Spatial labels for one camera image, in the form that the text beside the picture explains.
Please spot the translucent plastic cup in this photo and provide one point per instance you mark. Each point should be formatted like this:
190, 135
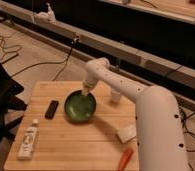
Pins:
115, 96

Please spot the black office chair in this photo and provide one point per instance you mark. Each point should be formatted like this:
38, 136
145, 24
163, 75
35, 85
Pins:
9, 89

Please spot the yellowish foam-tipped end effector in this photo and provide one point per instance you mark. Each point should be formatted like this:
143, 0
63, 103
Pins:
85, 91

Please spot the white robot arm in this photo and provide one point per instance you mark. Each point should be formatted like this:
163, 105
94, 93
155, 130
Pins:
160, 138

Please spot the green ceramic bowl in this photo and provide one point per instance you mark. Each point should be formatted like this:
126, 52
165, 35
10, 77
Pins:
79, 108

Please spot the orange carrot toy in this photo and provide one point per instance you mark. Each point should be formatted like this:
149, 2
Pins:
125, 159

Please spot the black rectangular remote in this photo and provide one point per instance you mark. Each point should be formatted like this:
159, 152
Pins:
51, 109

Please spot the white tube bottle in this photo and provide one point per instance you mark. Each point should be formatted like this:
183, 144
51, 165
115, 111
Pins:
28, 141

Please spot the white sponge block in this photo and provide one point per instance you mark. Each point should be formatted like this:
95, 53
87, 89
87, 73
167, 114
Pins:
127, 133

